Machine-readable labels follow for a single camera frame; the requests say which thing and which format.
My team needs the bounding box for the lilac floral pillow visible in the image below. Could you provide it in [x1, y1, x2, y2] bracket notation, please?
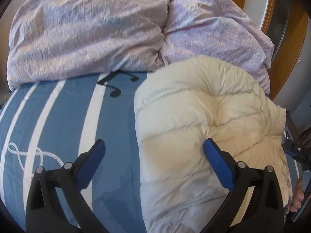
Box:
[7, 0, 170, 90]
[160, 0, 274, 94]

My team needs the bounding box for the person's right hand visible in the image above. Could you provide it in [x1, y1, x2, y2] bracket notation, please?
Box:
[289, 178, 304, 212]

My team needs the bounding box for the right lilac floral pillow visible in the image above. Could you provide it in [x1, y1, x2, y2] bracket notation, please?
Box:
[160, 0, 274, 94]

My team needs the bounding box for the blue white striped bedsheet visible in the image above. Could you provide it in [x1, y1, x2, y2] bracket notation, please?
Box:
[1, 73, 147, 232]

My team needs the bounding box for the left lilac floral pillow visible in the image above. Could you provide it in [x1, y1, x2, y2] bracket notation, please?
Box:
[7, 0, 170, 90]

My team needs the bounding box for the beige quilted down jacket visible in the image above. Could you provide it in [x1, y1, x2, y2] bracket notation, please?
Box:
[135, 56, 292, 232]

